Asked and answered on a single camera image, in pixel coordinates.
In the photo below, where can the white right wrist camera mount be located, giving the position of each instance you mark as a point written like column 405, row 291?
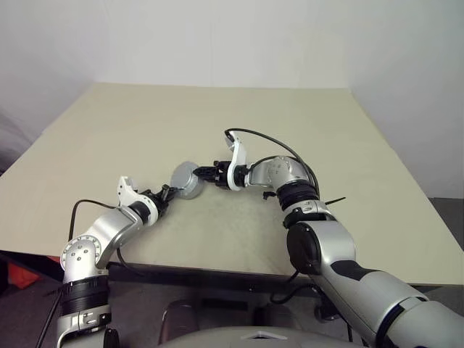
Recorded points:
column 237, row 159

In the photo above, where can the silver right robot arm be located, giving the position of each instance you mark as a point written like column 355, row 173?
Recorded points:
column 326, row 246

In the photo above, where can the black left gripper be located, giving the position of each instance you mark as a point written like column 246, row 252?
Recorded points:
column 156, row 201

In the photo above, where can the black table frame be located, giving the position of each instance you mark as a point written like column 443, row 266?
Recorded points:
column 217, row 277

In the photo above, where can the grey round metal disc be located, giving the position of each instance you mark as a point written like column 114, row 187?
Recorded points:
column 183, row 175

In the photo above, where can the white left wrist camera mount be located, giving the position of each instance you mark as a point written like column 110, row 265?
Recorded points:
column 127, row 195

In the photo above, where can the grey robot torso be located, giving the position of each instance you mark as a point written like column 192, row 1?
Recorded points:
column 235, row 340

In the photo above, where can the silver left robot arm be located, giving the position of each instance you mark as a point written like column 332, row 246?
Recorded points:
column 108, row 228

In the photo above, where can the dark rounded shape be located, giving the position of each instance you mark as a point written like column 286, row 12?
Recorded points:
column 179, row 320

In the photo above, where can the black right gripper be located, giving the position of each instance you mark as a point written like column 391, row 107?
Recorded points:
column 222, row 174

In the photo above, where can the red object under table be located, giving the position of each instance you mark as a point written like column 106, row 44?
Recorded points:
column 21, row 277

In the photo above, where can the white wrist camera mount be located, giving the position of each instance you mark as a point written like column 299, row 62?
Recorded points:
column 237, row 159
column 127, row 195

